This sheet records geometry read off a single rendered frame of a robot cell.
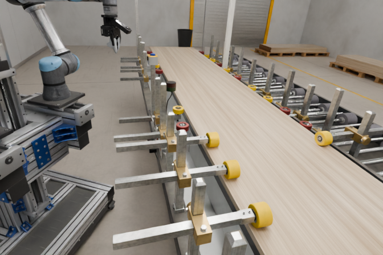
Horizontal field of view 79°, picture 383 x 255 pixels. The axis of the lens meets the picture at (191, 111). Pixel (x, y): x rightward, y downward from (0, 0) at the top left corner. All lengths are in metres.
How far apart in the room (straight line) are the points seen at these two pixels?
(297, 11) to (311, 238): 10.61
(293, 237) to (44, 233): 1.51
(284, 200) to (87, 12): 8.55
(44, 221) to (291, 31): 10.63
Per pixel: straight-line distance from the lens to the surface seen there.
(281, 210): 1.03
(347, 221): 1.12
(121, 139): 1.45
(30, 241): 1.93
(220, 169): 1.04
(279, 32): 10.91
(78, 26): 9.11
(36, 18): 1.69
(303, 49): 9.54
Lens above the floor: 1.61
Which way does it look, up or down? 25 degrees down
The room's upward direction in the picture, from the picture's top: 4 degrees clockwise
